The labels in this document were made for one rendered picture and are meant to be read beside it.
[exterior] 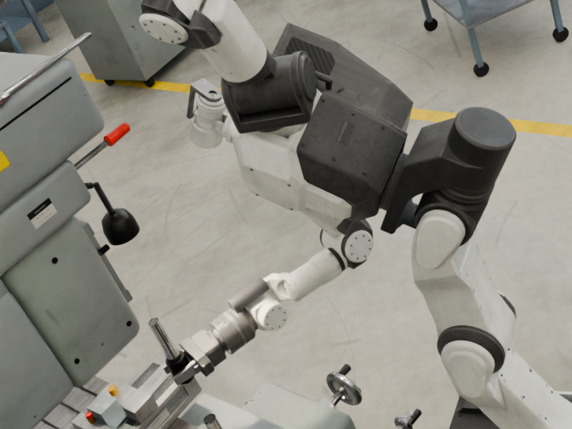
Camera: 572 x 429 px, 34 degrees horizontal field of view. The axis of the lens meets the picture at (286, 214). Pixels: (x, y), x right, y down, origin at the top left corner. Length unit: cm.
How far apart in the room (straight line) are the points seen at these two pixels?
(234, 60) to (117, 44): 493
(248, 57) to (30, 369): 70
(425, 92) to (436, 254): 335
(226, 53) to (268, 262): 284
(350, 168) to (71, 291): 57
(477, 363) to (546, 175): 232
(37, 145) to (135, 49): 472
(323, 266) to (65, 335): 65
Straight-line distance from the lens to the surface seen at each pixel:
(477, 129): 168
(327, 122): 174
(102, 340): 188
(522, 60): 514
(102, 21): 641
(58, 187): 173
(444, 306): 195
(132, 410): 224
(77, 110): 172
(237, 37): 149
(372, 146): 174
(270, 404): 252
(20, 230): 171
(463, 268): 187
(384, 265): 398
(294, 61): 160
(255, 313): 211
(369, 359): 359
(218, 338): 210
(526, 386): 215
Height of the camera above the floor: 242
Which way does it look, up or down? 32 degrees down
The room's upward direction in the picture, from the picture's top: 24 degrees counter-clockwise
